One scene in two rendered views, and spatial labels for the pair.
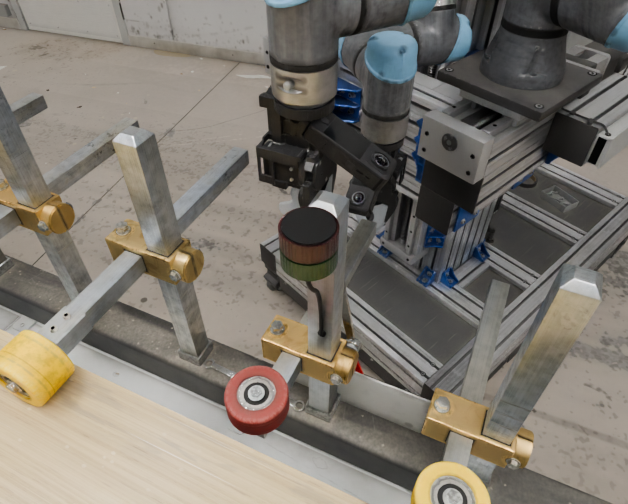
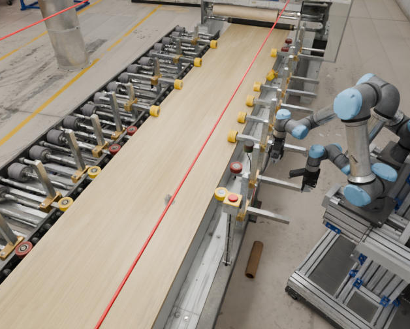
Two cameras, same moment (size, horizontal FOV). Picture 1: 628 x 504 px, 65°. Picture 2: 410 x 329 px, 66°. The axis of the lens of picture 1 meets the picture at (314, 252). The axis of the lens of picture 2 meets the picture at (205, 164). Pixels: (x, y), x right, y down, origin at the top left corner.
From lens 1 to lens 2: 162 cm
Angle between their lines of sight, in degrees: 59
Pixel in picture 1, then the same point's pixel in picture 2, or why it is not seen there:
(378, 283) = (343, 256)
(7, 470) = (217, 141)
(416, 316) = (330, 270)
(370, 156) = (275, 151)
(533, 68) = not seen: hidden behind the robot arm
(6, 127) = (272, 108)
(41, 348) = (234, 134)
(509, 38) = not seen: hidden behind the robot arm
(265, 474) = (221, 169)
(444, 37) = (341, 164)
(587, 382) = not seen: outside the picture
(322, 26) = (277, 124)
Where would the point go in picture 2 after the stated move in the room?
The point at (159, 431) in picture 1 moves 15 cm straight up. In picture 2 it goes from (226, 155) to (228, 138)
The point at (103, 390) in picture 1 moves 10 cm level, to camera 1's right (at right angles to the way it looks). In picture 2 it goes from (232, 147) to (235, 156)
